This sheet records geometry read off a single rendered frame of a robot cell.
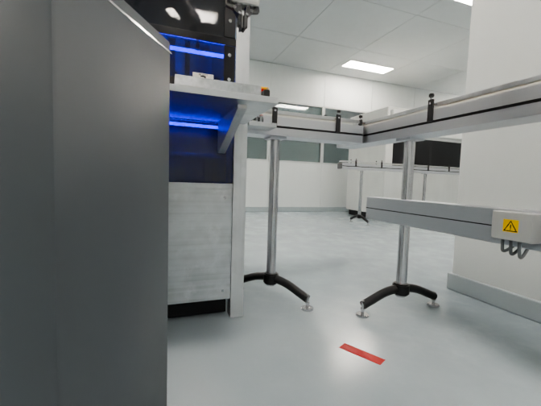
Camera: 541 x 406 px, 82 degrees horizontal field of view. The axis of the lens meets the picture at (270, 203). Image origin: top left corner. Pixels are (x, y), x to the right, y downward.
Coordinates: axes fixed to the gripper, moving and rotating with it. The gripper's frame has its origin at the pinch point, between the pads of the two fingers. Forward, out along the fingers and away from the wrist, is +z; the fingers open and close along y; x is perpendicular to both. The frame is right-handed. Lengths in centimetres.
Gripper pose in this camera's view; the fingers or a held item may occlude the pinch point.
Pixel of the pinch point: (241, 23)
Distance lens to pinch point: 111.6
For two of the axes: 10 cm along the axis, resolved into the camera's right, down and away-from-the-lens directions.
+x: 3.4, 0.8, -9.4
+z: -0.3, 10.0, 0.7
